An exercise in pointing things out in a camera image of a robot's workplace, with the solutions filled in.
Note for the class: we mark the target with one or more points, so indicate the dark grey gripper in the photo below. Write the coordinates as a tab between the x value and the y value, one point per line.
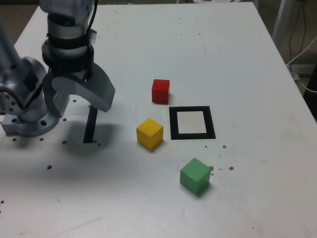
79	75

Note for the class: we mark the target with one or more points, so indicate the yellow cube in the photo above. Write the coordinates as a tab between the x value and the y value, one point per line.
149	135

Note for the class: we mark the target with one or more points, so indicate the red cube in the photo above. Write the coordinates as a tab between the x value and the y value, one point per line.
160	93

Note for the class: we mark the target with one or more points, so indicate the green cube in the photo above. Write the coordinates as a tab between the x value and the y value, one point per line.
194	177

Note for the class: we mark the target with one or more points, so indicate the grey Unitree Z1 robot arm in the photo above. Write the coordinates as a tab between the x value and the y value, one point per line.
32	124

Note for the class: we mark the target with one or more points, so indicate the black tape square outline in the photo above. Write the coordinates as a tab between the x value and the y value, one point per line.
173	124

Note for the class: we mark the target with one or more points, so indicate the black tape strip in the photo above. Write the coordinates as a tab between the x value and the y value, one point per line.
89	129

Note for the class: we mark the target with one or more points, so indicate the white metal stand leg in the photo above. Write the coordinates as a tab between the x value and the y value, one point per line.
280	19

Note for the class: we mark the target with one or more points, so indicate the gripper-mounted camera box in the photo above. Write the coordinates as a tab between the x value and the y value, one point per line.
93	37

